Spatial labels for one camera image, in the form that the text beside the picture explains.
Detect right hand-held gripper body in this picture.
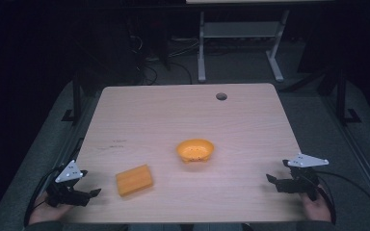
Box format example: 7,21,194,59
275,152,330,202

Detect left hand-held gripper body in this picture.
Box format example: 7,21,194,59
45,159,91,208

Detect person's left hand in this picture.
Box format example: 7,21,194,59
28,200,75,225

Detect person's right hand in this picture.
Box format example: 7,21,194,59
300,189,333,223

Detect orange rectangular sponge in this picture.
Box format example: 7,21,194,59
115,164,154,197

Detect black metal stand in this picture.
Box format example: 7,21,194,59
61,71,85,125
333,67,362,126

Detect orange soap dish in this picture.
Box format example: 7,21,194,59
175,138,216,165

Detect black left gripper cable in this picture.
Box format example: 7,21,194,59
23,166,66,227

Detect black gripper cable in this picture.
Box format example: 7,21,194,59
314,169,370,211
23,166,66,227

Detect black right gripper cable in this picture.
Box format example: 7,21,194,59
314,169,370,211

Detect white metal table frame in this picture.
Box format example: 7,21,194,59
197,9,291,84

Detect floor cables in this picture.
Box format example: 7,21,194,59
129,34,200,87

